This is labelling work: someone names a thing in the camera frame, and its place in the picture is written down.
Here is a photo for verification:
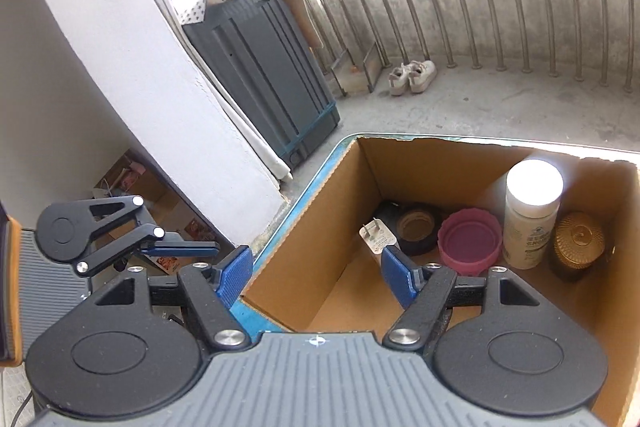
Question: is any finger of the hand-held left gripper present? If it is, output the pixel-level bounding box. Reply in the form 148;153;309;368
75;194;221;278

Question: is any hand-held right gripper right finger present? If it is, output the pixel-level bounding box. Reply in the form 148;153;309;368
381;246;542;351

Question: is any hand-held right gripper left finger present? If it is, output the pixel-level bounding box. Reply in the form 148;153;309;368
95;245;254;351

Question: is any white plug adapter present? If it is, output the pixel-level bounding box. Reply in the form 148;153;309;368
359;218;398;255

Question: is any pink plastic lid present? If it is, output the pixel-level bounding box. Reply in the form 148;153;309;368
437;208;503;277

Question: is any brown cardboard box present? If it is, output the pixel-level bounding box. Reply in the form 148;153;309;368
95;152;181;228
240;134;640;427

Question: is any white plastic bottle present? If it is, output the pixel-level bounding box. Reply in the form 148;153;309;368
502;159;565;270

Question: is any amber ribbed glass jar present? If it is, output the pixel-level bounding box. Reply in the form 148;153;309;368
549;212;607;283

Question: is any red printed box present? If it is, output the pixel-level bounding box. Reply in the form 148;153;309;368
185;218;217;244

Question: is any black tape roll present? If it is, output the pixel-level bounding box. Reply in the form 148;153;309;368
385;204;442;257

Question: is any starfish printed blue mat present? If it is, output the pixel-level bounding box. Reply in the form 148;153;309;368
230;132;640;343

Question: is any grey plastic cabinet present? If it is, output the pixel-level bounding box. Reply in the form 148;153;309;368
181;0;342;168

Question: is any beige sneaker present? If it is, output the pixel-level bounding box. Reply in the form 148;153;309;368
407;59;437;94
389;63;413;96

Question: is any metal dustpan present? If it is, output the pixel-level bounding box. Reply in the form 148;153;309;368
330;42;388;98

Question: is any white dotted cloth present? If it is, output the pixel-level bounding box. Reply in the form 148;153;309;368
172;0;226;25

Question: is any metal balcony railing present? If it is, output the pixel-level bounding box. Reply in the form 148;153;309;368
280;0;640;95

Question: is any leaning cardboard sheet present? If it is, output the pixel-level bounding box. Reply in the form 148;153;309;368
272;0;325;52

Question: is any black cable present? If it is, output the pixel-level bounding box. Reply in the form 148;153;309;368
14;391;37;427

